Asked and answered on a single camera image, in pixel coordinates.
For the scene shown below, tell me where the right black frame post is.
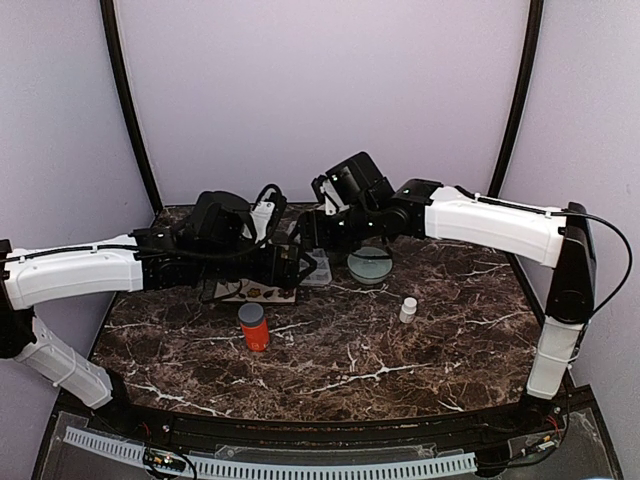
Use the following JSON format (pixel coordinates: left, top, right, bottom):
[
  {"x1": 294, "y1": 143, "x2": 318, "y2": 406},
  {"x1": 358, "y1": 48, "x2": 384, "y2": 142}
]
[{"x1": 488, "y1": 0, "x2": 544, "y2": 197}]

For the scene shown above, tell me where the left black frame post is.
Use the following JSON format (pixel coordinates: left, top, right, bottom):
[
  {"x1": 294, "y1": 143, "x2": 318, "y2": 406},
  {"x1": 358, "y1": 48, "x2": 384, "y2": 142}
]
[{"x1": 99, "y1": 0, "x2": 164, "y2": 215}]

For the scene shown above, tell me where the black frame post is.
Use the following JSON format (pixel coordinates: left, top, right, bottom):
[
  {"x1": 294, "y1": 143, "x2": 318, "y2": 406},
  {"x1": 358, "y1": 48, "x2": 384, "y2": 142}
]
[
  {"x1": 99, "y1": 0, "x2": 164, "y2": 215},
  {"x1": 488, "y1": 0, "x2": 544, "y2": 197}
]

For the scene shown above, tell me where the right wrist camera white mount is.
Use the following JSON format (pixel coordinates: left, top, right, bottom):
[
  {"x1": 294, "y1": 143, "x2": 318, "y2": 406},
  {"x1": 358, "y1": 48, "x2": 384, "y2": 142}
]
[{"x1": 311, "y1": 174, "x2": 349, "y2": 216}]

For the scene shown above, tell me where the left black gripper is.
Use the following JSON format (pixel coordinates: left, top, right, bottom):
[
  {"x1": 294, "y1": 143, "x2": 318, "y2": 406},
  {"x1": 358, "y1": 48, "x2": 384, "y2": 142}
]
[{"x1": 197, "y1": 241, "x2": 317, "y2": 290}]

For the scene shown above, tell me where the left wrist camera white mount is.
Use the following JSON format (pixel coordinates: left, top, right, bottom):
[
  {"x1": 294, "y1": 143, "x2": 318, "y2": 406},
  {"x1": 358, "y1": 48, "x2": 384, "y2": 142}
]
[{"x1": 243, "y1": 183, "x2": 287, "y2": 246}]

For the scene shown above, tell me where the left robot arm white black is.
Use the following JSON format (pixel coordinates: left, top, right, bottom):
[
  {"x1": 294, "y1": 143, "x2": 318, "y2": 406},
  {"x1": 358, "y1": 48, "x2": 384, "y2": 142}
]
[{"x1": 1, "y1": 184, "x2": 317, "y2": 436}]

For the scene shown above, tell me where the black front table rail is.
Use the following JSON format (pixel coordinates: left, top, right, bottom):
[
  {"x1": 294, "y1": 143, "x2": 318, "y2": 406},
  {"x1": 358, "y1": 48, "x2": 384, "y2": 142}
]
[{"x1": 115, "y1": 405, "x2": 524, "y2": 449}]

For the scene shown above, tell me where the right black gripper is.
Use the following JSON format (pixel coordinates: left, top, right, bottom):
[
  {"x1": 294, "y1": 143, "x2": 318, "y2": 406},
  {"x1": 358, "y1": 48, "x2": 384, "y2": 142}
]
[{"x1": 289, "y1": 201, "x2": 380, "y2": 253}]

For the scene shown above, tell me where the white slotted cable duct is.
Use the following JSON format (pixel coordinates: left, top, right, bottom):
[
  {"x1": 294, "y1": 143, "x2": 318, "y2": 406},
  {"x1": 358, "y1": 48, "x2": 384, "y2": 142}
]
[{"x1": 62, "y1": 427, "x2": 478, "y2": 479}]

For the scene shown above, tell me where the small white pill bottle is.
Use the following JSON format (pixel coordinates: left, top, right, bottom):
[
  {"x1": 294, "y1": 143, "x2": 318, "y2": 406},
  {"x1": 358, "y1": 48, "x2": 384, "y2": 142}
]
[{"x1": 398, "y1": 297, "x2": 417, "y2": 324}]

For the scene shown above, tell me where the clear plastic pill organizer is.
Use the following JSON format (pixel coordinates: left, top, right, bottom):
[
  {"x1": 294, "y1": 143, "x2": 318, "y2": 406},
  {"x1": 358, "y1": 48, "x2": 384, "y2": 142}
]
[{"x1": 300, "y1": 249, "x2": 333, "y2": 287}]

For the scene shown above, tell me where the square floral ceramic tray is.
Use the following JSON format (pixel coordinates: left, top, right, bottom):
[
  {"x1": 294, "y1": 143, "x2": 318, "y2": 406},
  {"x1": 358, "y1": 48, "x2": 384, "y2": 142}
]
[{"x1": 214, "y1": 279, "x2": 297, "y2": 304}]

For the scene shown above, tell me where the small circuit board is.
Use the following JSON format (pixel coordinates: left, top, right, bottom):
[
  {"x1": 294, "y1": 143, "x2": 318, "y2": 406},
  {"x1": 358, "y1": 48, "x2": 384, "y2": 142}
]
[{"x1": 143, "y1": 449, "x2": 187, "y2": 472}]

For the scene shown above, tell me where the celadon bowl on table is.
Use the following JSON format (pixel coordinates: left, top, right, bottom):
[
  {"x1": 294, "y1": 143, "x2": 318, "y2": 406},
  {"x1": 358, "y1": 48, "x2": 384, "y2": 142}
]
[{"x1": 347, "y1": 246, "x2": 393, "y2": 285}]

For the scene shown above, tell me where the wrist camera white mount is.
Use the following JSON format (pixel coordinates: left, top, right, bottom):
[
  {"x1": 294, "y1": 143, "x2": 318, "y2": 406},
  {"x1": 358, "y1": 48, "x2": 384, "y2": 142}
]
[
  {"x1": 311, "y1": 174, "x2": 349, "y2": 216},
  {"x1": 243, "y1": 183, "x2": 287, "y2": 246}
]

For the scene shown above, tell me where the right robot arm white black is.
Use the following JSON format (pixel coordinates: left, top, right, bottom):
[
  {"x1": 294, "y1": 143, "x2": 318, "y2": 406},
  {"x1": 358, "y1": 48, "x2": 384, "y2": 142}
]
[{"x1": 291, "y1": 152, "x2": 596, "y2": 434}]

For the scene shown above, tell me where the orange bottle grey cap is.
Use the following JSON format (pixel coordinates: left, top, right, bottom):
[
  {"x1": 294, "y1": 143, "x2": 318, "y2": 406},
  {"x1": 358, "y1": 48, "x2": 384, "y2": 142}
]
[{"x1": 238, "y1": 303, "x2": 270, "y2": 352}]

